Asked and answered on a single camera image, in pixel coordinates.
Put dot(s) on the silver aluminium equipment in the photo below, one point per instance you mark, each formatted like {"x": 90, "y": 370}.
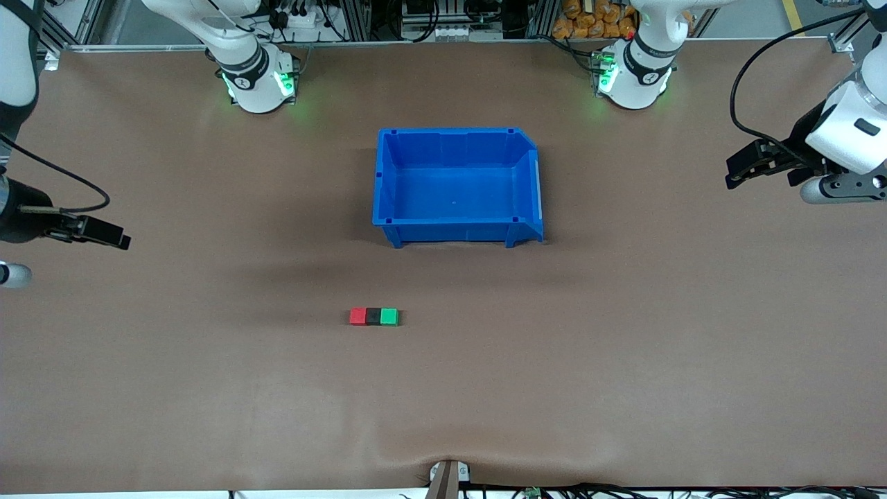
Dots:
{"x": 450, "y": 31}

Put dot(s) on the brown table cover mat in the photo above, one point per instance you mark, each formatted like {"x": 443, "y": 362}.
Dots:
{"x": 443, "y": 388}

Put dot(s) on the orange snack packets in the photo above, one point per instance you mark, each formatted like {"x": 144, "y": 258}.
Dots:
{"x": 575, "y": 24}

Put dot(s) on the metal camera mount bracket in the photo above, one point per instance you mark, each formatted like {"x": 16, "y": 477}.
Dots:
{"x": 449, "y": 478}

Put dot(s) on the green cube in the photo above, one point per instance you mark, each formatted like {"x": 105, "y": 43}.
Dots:
{"x": 389, "y": 317}

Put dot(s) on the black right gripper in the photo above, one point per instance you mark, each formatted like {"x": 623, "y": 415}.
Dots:
{"x": 16, "y": 220}

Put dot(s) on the red cube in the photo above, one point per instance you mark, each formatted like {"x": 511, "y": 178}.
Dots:
{"x": 357, "y": 317}

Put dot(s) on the white power strip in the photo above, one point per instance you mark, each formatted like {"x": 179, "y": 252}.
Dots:
{"x": 305, "y": 28}

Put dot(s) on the blue plastic storage bin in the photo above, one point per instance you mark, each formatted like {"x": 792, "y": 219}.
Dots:
{"x": 457, "y": 187}

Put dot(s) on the metal table corner bracket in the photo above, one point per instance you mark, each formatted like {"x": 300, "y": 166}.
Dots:
{"x": 840, "y": 45}
{"x": 50, "y": 61}

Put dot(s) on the black cube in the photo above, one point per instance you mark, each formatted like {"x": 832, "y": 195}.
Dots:
{"x": 374, "y": 317}

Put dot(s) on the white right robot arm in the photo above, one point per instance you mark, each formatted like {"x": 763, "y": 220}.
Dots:
{"x": 253, "y": 76}

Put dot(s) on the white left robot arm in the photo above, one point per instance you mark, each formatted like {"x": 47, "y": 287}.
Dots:
{"x": 849, "y": 132}

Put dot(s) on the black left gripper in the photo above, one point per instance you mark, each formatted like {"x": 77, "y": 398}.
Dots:
{"x": 802, "y": 141}

